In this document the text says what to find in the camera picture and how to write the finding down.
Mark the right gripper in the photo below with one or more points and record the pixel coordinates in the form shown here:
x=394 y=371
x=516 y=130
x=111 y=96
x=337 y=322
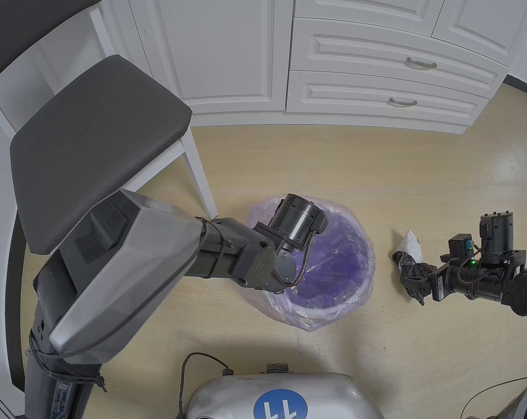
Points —
x=438 y=285

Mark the black plastic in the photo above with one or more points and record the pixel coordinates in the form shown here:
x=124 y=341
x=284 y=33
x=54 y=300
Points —
x=405 y=262

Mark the purple plastic bag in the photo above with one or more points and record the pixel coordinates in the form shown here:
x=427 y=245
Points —
x=342 y=251

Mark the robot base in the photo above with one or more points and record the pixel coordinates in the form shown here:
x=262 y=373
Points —
x=289 y=391

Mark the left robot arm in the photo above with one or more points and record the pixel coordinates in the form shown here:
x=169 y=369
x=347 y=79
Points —
x=115 y=269

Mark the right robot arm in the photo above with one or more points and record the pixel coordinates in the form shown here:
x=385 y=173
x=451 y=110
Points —
x=525 y=290

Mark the white trash bin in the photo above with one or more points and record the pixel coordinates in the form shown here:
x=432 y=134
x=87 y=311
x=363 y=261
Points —
x=333 y=310

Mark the white plastic wrapper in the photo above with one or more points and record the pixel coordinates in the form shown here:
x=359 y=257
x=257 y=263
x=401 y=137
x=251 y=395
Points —
x=410 y=245

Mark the white wardrobe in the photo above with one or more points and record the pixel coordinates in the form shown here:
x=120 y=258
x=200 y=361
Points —
x=228 y=37

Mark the white chair grey cushions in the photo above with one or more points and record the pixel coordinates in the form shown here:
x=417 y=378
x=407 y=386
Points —
x=93 y=146

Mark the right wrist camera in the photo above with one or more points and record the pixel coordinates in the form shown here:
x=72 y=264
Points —
x=458 y=245

